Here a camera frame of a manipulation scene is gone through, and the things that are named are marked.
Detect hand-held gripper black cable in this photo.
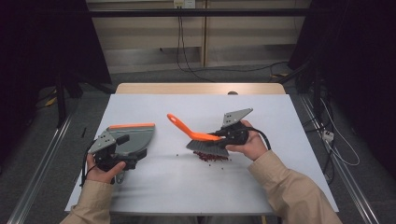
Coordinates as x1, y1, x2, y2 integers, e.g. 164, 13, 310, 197
246, 125, 272, 152
79, 139, 98, 188

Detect orange brush with grey bristles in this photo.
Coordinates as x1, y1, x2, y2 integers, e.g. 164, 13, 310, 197
166, 113, 230, 158

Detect white board sheet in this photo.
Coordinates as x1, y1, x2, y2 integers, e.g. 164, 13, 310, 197
64, 93, 340, 215

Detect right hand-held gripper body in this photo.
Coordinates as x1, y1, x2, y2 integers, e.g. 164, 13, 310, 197
221, 107, 254, 146

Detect black cable bundle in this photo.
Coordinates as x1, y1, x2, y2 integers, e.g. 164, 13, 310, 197
303, 118, 336, 185

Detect grey dustpan with orange edge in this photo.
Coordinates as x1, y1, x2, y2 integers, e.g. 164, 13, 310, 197
104, 122, 156, 185

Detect aluminium floor rail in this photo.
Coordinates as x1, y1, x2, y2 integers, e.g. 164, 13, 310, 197
6, 111, 76, 224
298, 94, 381, 224

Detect black metal stand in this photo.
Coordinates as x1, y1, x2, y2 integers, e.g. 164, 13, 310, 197
295, 62, 325, 125
54, 73, 83, 129

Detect right hand-held gripper black cable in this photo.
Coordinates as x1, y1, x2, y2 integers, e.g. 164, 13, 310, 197
246, 125, 272, 152

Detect white power adapter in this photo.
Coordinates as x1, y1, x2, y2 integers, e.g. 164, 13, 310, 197
321, 130, 335, 143

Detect heap of red beans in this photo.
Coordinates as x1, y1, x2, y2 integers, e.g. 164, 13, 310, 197
176, 150, 233, 171

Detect person's left hand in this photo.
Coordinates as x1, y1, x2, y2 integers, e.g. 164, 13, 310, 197
86, 153, 127, 185

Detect white cable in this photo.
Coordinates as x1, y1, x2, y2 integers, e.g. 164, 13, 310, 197
320, 97, 361, 167

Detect wooden table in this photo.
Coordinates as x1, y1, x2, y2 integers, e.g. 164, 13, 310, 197
115, 82, 287, 95

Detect black hanging cable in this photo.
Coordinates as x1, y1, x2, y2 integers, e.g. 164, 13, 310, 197
176, 7, 216, 83

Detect dark curtain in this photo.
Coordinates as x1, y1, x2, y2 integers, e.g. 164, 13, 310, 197
0, 0, 112, 162
288, 0, 396, 178

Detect person's right hand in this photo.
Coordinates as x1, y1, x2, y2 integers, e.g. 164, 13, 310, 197
226, 120, 269, 161

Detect white wall socket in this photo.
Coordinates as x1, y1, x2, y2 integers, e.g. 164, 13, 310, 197
173, 0, 196, 9

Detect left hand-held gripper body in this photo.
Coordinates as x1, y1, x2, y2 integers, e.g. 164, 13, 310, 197
88, 130, 138, 173

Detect left hand-held gripper black cable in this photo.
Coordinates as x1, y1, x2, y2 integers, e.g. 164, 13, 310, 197
79, 139, 98, 188

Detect black horizontal bar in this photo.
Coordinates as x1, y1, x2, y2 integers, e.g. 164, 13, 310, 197
88, 8, 312, 18

